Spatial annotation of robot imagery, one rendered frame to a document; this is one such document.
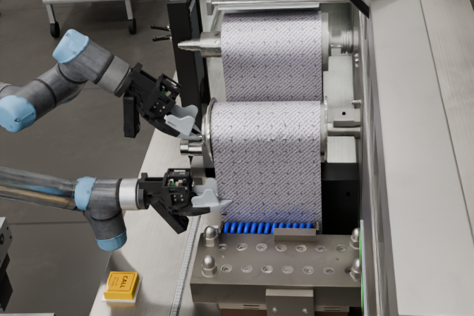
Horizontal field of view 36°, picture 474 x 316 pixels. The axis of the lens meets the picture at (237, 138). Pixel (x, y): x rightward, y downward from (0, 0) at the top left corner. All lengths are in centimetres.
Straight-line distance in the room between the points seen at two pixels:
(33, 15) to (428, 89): 474
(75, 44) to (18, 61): 342
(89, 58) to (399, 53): 72
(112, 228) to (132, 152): 207
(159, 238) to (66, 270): 136
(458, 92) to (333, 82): 112
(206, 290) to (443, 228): 91
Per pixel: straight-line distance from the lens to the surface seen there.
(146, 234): 194
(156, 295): 178
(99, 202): 173
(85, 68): 157
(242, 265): 163
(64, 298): 314
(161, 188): 169
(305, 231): 168
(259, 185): 166
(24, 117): 157
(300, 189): 166
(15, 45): 519
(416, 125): 93
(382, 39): 112
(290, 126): 158
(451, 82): 145
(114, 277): 181
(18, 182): 179
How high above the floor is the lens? 217
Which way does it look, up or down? 35 degrees down
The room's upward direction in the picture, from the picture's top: 6 degrees counter-clockwise
